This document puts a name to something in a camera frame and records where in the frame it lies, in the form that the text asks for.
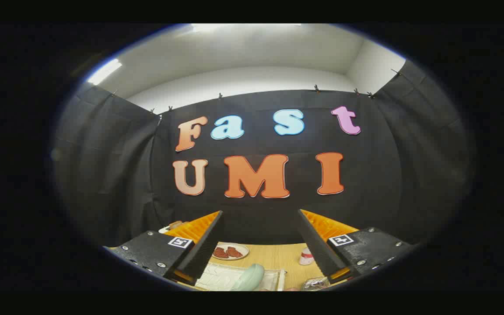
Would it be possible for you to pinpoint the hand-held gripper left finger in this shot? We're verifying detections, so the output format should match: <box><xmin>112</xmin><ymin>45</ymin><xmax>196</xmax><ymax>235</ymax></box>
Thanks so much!
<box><xmin>102</xmin><ymin>210</ymin><xmax>224</xmax><ymax>286</ymax></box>

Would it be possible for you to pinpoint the light green plate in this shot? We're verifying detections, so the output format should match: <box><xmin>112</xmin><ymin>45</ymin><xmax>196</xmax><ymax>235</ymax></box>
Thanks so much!
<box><xmin>230</xmin><ymin>263</ymin><xmax>265</xmax><ymax>291</ymax></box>

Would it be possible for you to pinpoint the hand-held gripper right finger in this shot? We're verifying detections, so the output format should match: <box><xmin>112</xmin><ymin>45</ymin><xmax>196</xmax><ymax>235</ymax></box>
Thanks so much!
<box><xmin>297</xmin><ymin>209</ymin><xmax>420</xmax><ymax>285</ymax></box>

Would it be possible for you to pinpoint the white wire dish rack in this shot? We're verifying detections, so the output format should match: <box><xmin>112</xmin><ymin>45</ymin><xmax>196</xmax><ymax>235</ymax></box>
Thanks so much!
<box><xmin>194</xmin><ymin>262</ymin><xmax>286</xmax><ymax>291</ymax></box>

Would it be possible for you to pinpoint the metal mesh basket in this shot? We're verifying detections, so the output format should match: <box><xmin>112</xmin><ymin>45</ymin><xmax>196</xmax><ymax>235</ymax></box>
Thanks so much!
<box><xmin>301</xmin><ymin>276</ymin><xmax>330</xmax><ymax>291</ymax></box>

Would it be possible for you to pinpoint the ceiling light strip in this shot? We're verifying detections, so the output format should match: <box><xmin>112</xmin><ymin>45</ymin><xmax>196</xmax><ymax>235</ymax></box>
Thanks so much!
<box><xmin>87</xmin><ymin>58</ymin><xmax>123</xmax><ymax>86</ymax></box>
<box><xmin>191</xmin><ymin>24</ymin><xmax>303</xmax><ymax>33</ymax></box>

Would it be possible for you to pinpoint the beige plate with meat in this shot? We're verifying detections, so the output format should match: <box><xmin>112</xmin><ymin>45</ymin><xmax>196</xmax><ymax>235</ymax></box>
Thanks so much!
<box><xmin>212</xmin><ymin>242</ymin><xmax>250</xmax><ymax>261</ymax></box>

